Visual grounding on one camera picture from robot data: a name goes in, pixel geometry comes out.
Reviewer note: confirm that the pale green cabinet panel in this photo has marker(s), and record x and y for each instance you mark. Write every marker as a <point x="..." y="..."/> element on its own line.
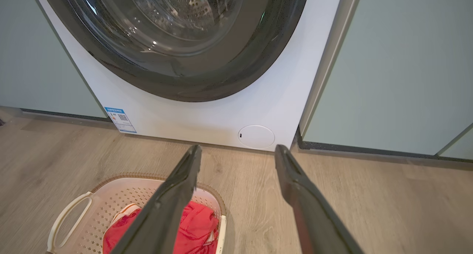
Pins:
<point x="399" y="69"/>
<point x="37" y="62"/>

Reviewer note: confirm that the cream perforated laundry basket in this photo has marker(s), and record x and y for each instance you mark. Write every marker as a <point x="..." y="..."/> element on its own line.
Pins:
<point x="92" y="213"/>

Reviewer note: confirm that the dark round washing machine door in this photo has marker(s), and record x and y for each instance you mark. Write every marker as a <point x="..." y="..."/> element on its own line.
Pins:
<point x="177" y="43"/>

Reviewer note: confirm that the white orange striped garment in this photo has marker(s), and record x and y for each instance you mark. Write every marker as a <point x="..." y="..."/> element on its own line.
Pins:
<point x="123" y="212"/>

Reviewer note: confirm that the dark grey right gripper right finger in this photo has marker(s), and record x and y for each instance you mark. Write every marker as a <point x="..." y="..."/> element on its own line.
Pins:
<point x="310" y="209"/>

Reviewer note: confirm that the round white filter cover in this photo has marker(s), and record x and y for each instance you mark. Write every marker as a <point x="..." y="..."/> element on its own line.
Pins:
<point x="256" y="137"/>

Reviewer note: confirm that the red garment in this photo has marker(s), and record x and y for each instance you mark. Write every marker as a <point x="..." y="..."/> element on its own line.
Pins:
<point x="196" y="228"/>

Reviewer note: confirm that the white front-load washing machine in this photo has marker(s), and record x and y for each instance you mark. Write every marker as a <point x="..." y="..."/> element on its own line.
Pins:
<point x="207" y="113"/>

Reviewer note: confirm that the blue white energy label sticker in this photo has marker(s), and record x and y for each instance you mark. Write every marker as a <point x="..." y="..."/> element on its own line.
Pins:
<point x="120" y="119"/>

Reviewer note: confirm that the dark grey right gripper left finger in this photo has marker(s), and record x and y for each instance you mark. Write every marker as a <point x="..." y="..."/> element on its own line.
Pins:
<point x="168" y="209"/>

